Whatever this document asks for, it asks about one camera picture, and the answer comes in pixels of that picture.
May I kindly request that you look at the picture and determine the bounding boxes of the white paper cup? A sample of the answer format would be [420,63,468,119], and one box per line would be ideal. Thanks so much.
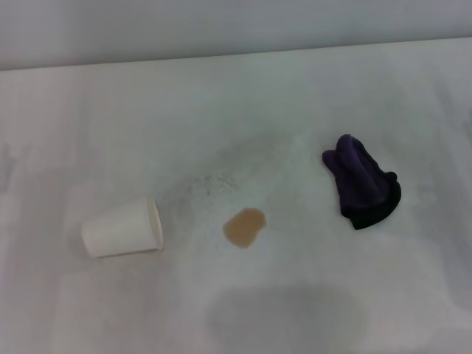
[80,195,164,259]

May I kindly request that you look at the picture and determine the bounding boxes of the brown water stain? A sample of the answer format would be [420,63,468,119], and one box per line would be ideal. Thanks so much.
[222,207,268,250]

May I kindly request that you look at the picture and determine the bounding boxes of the purple rag with black edge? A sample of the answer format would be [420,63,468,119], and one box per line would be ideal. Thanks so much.
[322,133,403,232]

